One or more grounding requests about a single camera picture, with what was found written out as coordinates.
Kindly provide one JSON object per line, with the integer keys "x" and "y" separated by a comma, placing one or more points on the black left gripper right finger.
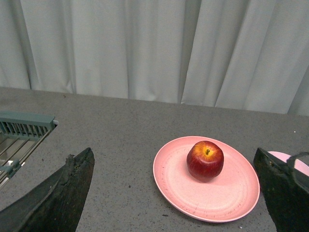
{"x": 285, "y": 189}

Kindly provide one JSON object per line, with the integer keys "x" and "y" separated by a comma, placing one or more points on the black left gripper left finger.
{"x": 57, "y": 203}

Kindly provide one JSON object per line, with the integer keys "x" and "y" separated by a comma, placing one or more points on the red apple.
{"x": 205, "y": 161}

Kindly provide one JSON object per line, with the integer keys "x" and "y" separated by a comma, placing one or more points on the pink bowl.
{"x": 299, "y": 165}

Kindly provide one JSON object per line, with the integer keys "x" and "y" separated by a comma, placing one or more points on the pink plate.
{"x": 231, "y": 195}

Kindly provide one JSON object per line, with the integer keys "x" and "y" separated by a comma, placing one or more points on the green dish rack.
{"x": 20, "y": 134}

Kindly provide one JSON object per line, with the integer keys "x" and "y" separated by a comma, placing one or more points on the white curtain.
{"x": 240, "y": 54}

